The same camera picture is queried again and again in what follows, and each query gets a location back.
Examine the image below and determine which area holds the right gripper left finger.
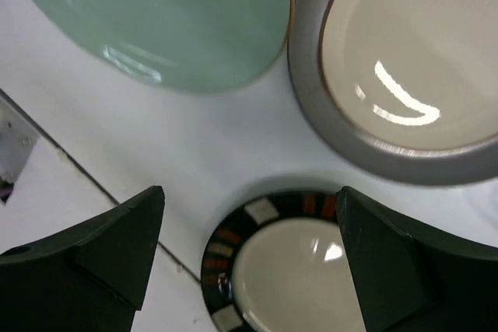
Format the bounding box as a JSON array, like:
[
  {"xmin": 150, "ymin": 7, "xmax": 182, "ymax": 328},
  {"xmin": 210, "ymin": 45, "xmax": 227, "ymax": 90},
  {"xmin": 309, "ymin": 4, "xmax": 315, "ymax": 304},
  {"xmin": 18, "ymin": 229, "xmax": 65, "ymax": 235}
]
[{"xmin": 1, "ymin": 186, "xmax": 165, "ymax": 332}]

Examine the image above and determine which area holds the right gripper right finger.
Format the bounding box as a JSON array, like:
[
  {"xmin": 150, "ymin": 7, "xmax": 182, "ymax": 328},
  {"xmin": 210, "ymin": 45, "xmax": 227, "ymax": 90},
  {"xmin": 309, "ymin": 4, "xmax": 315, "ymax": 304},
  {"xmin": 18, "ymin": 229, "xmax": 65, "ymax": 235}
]
[{"xmin": 336, "ymin": 187, "xmax": 497, "ymax": 331}]

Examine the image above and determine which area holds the large teal flower plate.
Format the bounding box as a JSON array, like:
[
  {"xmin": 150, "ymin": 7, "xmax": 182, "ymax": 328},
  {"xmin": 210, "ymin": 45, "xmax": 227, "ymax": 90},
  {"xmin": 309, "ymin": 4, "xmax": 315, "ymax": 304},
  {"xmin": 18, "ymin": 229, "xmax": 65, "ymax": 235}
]
[{"xmin": 33, "ymin": 0, "xmax": 293, "ymax": 93}]

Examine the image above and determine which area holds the white front cover board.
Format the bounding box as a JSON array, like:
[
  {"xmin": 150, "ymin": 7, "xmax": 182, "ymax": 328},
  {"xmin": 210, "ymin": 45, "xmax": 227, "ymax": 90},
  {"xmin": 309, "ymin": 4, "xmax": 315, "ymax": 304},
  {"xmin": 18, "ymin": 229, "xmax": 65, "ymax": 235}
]
[{"xmin": 1, "ymin": 138, "xmax": 215, "ymax": 332}]

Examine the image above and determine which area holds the black patterned rim plate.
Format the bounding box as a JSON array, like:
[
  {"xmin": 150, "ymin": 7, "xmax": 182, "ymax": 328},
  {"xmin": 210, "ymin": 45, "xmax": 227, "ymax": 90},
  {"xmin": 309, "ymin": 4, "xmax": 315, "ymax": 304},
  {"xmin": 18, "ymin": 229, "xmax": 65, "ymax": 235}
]
[{"xmin": 201, "ymin": 190, "xmax": 365, "ymax": 332}]

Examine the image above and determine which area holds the centre grey rim cream plate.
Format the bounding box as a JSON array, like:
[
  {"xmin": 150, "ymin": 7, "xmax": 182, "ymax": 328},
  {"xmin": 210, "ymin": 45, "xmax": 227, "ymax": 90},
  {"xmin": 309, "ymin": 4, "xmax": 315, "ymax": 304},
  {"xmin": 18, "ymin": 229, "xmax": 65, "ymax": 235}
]
[{"xmin": 288, "ymin": 0, "xmax": 497, "ymax": 186}]

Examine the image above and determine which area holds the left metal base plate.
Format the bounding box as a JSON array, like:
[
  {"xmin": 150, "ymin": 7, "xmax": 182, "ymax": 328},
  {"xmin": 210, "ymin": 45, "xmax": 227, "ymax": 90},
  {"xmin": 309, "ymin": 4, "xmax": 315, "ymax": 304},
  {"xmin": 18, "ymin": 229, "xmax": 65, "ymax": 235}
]
[{"xmin": 1, "ymin": 91, "xmax": 40, "ymax": 206}]

